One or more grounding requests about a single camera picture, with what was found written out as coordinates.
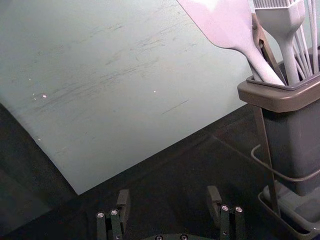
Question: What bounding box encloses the plain pale wall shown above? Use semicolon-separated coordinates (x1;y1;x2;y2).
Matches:
0;0;320;196

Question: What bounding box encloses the grey utensil holder cup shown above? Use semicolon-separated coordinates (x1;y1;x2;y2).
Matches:
237;73;320;198

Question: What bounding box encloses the white silicone spatula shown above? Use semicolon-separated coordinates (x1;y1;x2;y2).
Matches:
176;0;286;87

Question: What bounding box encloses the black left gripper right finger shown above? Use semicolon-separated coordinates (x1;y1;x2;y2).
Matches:
206;185;245;240

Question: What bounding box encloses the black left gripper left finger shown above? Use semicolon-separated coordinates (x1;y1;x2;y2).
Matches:
96;188;131;240

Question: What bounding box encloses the white silicone basting brush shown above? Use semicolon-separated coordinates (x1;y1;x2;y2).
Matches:
253;0;307;86

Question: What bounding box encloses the white wire whisk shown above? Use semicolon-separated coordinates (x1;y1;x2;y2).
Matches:
291;0;320;79

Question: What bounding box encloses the black table cloth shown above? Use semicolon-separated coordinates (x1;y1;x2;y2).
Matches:
0;101;320;240

